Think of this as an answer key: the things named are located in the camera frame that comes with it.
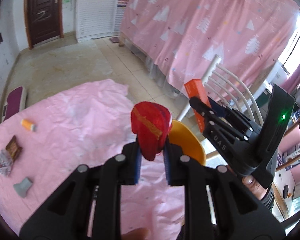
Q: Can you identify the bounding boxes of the orange cardboard box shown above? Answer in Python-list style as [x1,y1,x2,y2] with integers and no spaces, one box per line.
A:
[185,79,211,133]

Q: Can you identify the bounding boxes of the red snack bag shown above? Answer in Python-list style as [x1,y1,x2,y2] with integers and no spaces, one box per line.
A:
[131,101,172,161]

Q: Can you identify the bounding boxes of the blue white wrapper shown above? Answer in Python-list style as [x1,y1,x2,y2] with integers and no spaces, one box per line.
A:
[0,150,14,177]

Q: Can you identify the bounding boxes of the orange yellow tube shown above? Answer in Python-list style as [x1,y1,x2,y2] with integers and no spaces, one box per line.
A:
[21,119,36,132]

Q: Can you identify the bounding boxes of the orange trash bin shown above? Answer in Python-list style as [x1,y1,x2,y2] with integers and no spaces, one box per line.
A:
[168,120,206,166]

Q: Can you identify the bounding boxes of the right hand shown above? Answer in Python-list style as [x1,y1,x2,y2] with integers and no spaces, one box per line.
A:
[242,175,268,200]

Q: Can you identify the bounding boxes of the white metal chair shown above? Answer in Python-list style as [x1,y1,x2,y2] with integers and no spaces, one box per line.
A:
[180,54,266,125]

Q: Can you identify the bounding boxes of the grey plastic piece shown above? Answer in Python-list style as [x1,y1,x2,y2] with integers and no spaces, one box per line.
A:
[13,177,33,198]

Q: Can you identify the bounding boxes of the pink bed sheet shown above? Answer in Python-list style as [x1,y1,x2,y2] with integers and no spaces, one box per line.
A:
[0,79,184,239]

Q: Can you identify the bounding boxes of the pink tree pattern curtain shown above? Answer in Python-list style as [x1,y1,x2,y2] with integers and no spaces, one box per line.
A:
[120,0,299,92]

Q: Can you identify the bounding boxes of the small brown wrapper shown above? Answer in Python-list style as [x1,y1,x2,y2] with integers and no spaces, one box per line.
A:
[5,135,23,161]

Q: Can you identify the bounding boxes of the white louvered wardrobe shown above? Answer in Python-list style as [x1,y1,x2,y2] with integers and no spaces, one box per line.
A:
[75,0,118,41]

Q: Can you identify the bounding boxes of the dark brown wooden door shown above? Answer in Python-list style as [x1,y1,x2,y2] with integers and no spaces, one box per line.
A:
[24,0,63,49]

